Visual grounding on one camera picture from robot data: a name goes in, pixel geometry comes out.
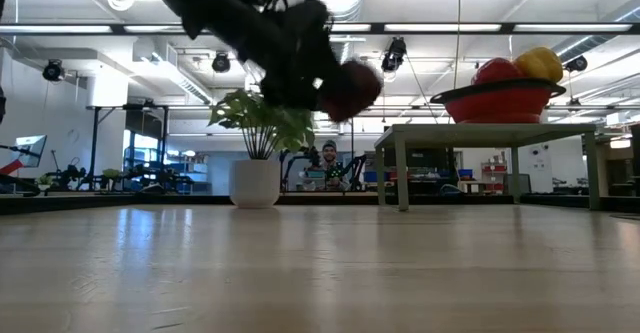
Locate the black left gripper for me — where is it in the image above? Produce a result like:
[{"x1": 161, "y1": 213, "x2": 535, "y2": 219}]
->
[{"x1": 239, "y1": 0, "x2": 355, "y2": 113}]

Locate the dark red bell pepper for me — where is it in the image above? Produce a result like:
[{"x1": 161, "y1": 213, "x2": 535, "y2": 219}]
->
[{"x1": 319, "y1": 59, "x2": 384, "y2": 123}]

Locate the big red apple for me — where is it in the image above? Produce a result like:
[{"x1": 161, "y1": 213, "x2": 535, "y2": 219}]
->
[{"x1": 471, "y1": 57, "x2": 525, "y2": 86}]

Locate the yellow bell pepper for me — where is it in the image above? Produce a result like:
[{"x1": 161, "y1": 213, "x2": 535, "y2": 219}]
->
[{"x1": 513, "y1": 46, "x2": 565, "y2": 85}]

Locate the red colander black rim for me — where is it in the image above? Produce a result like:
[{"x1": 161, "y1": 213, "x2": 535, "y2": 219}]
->
[{"x1": 429, "y1": 77, "x2": 568, "y2": 125}]

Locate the black ceiling spotlight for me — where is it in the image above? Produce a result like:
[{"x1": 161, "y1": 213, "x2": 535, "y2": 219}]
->
[
  {"x1": 211, "y1": 50, "x2": 233, "y2": 74},
  {"x1": 564, "y1": 55, "x2": 589, "y2": 73},
  {"x1": 41, "y1": 58, "x2": 65, "y2": 83},
  {"x1": 380, "y1": 36, "x2": 408, "y2": 73}
]

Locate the person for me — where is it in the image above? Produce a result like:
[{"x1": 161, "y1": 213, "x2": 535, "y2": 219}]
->
[{"x1": 319, "y1": 139, "x2": 351, "y2": 192}]

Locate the green plant white pot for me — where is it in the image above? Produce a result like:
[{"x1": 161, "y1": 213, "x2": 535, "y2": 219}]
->
[{"x1": 207, "y1": 88, "x2": 317, "y2": 210}]

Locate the grey table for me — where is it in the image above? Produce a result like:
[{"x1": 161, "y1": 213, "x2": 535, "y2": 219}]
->
[{"x1": 373, "y1": 122, "x2": 601, "y2": 213}]

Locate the black overhead frame bar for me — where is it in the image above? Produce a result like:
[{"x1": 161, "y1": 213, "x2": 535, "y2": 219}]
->
[{"x1": 0, "y1": 20, "x2": 640, "y2": 37}]

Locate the black aluminium frame rail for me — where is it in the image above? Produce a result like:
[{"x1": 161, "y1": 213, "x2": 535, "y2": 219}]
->
[{"x1": 0, "y1": 191, "x2": 640, "y2": 217}]

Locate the black metal frame stand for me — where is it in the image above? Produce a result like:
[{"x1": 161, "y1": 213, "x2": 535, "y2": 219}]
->
[{"x1": 87, "y1": 103, "x2": 171, "y2": 190}]

